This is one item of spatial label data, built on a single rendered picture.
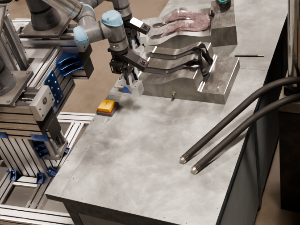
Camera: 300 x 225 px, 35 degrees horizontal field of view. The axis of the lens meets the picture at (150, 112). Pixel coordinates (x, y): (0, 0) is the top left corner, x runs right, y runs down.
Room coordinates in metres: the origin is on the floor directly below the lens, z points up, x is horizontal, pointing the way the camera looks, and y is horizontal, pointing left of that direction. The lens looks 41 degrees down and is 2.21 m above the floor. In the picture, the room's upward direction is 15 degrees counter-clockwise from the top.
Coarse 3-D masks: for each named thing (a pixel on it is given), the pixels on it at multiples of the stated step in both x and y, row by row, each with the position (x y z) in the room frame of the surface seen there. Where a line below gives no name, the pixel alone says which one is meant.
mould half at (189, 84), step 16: (144, 48) 1.97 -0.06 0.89; (160, 48) 1.94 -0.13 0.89; (208, 48) 1.78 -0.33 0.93; (160, 64) 1.82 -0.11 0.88; (176, 64) 1.76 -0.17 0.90; (224, 64) 1.72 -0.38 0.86; (144, 80) 1.73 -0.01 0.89; (160, 80) 1.70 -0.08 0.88; (176, 80) 1.63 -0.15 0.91; (192, 80) 1.59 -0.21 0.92; (208, 80) 1.64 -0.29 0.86; (224, 80) 1.61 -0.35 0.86; (160, 96) 1.69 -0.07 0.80; (176, 96) 1.64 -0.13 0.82; (192, 96) 1.60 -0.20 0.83; (208, 96) 1.56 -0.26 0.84; (224, 96) 1.52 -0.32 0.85
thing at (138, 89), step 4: (136, 80) 1.65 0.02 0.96; (136, 84) 1.62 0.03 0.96; (140, 84) 1.62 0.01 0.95; (124, 88) 1.63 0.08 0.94; (136, 88) 1.60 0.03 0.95; (140, 88) 1.61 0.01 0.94; (124, 92) 1.64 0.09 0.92; (128, 92) 1.63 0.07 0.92; (132, 92) 1.61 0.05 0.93; (136, 92) 1.60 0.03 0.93; (140, 92) 1.61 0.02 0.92; (136, 96) 1.60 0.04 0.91; (140, 96) 1.60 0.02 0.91
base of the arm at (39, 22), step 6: (30, 12) 2.18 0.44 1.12; (36, 12) 2.15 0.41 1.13; (42, 12) 2.15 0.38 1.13; (48, 12) 2.15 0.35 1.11; (54, 12) 2.18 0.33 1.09; (36, 18) 2.15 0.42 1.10; (42, 18) 2.14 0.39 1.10; (48, 18) 2.15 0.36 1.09; (54, 18) 2.15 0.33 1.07; (60, 18) 2.19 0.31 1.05; (36, 24) 2.15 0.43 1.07; (42, 24) 2.13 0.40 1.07; (48, 24) 2.13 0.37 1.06; (54, 24) 2.14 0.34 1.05; (36, 30) 2.15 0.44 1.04; (42, 30) 2.13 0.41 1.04
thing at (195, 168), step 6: (240, 126) 1.30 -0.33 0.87; (246, 126) 1.30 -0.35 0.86; (234, 132) 1.29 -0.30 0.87; (240, 132) 1.29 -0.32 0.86; (228, 138) 1.27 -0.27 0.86; (234, 138) 1.27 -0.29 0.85; (222, 144) 1.25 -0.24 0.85; (228, 144) 1.26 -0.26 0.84; (210, 150) 1.25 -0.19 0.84; (216, 150) 1.24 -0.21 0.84; (204, 156) 1.23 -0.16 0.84; (210, 156) 1.22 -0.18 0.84; (198, 162) 1.21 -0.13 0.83; (204, 162) 1.21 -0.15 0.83; (192, 168) 1.20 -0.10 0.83; (198, 168) 1.19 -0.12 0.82
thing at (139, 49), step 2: (136, 46) 1.95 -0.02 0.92; (138, 46) 1.95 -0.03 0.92; (140, 46) 1.95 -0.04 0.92; (142, 46) 1.94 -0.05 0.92; (136, 48) 1.94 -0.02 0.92; (138, 48) 1.93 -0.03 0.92; (140, 48) 1.93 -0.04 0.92; (142, 48) 1.94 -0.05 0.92; (136, 50) 1.92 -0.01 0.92; (138, 50) 1.92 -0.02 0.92; (140, 50) 1.91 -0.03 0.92; (142, 50) 1.93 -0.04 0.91; (144, 50) 1.95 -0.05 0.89; (136, 52) 1.91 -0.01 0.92; (138, 52) 1.91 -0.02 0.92; (140, 52) 1.91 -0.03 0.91; (142, 52) 1.93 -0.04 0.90; (138, 54) 1.91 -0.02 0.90; (140, 54) 1.91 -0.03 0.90; (142, 54) 1.93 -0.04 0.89; (140, 56) 1.91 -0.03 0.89
